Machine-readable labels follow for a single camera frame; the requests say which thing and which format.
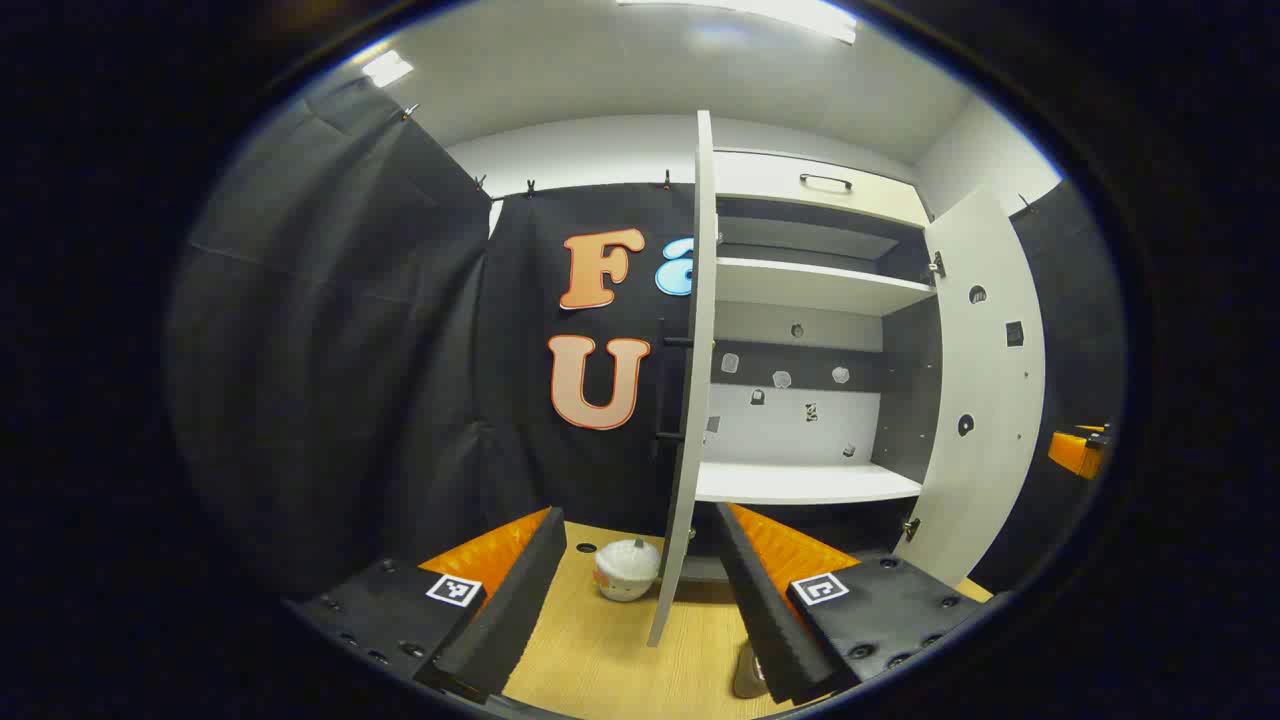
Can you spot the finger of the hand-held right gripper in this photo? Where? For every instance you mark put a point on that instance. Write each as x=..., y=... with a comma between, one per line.
x=1075, y=452

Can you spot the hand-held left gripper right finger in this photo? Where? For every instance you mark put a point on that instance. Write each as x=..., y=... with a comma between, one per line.
x=760, y=620

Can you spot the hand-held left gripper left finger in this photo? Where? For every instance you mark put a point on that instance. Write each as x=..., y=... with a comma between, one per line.
x=510, y=610

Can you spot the brown fuzzy shoe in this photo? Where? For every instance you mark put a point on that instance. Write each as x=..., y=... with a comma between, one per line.
x=747, y=672

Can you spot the white shoe cabinet door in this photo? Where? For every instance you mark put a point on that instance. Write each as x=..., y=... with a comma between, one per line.
x=700, y=350
x=990, y=480

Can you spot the white shoe cabinet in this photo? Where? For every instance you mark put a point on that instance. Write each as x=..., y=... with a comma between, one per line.
x=800, y=285

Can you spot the white cabinet drawer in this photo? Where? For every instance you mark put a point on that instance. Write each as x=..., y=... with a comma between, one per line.
x=760, y=175

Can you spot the white plush toy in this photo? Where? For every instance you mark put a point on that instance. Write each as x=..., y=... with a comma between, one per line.
x=625, y=572

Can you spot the black backdrop cloth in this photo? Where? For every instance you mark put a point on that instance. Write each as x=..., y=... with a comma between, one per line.
x=330, y=350

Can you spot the ceiling light panel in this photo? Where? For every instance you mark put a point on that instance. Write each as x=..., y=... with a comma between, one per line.
x=780, y=14
x=387, y=68

